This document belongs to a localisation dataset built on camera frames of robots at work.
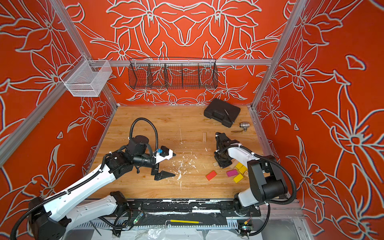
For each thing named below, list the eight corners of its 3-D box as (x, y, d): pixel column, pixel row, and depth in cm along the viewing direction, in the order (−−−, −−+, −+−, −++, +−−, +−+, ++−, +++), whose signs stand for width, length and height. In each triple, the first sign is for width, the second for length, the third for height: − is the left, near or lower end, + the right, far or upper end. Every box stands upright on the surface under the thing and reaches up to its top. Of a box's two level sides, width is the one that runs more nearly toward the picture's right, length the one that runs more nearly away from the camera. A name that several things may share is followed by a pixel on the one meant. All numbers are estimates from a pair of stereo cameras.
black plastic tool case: (201, 115, 115) (202, 109, 110) (213, 101, 125) (214, 95, 120) (230, 128, 106) (231, 123, 102) (239, 112, 116) (241, 107, 112)
